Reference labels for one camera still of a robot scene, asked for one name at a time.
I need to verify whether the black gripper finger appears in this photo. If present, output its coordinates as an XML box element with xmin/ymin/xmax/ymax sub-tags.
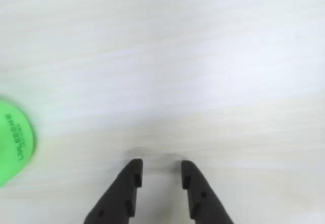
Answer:
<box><xmin>85</xmin><ymin>158</ymin><xmax>144</xmax><ymax>224</ymax></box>
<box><xmin>181</xmin><ymin>160</ymin><xmax>235</xmax><ymax>224</ymax></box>

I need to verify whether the green rubber duck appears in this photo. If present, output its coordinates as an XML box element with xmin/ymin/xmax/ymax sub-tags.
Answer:
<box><xmin>0</xmin><ymin>99</ymin><xmax>37</xmax><ymax>189</ymax></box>

